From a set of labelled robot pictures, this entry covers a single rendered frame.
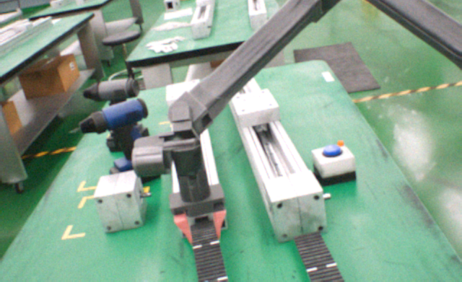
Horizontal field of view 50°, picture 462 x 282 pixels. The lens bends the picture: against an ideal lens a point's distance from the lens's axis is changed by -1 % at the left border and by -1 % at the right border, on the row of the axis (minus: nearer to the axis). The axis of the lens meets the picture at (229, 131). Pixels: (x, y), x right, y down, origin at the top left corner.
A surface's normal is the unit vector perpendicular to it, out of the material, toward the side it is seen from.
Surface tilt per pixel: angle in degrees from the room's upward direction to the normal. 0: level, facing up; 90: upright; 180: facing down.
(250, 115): 90
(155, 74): 90
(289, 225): 90
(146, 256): 0
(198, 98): 48
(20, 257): 0
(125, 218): 90
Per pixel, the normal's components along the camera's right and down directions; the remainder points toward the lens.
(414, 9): -0.21, -0.32
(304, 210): 0.11, 0.37
